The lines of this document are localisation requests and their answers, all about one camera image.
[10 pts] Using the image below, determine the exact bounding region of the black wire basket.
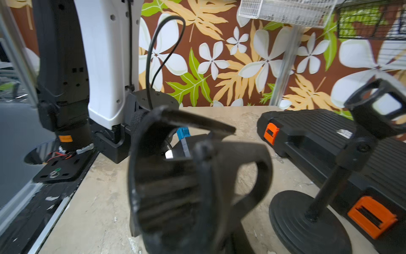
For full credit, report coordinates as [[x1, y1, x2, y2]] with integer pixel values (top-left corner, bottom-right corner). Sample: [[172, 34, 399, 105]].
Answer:
[[335, 0, 406, 41]]

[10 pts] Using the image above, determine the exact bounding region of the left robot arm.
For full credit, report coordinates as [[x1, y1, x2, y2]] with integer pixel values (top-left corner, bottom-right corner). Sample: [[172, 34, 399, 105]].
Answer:
[[32, 1, 187, 163]]

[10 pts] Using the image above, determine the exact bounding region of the black stand pole with clip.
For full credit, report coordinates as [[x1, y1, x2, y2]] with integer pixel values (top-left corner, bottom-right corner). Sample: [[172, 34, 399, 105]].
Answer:
[[306, 79, 406, 222]]

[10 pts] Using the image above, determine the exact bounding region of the black round base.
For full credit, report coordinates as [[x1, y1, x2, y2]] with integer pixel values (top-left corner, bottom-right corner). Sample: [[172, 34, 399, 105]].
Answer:
[[269, 190, 352, 254]]

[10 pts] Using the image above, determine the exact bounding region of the black plastic tool case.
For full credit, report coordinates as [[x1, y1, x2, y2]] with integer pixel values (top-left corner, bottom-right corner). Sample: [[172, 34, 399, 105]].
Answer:
[[257, 109, 406, 254]]

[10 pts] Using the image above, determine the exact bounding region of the white wire basket left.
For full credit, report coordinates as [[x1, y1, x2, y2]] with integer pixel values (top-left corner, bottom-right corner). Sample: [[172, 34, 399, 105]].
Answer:
[[238, 0, 337, 28]]

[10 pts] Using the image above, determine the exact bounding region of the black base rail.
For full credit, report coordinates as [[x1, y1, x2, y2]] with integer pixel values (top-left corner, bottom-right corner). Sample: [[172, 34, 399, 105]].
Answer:
[[1, 152, 98, 254]]

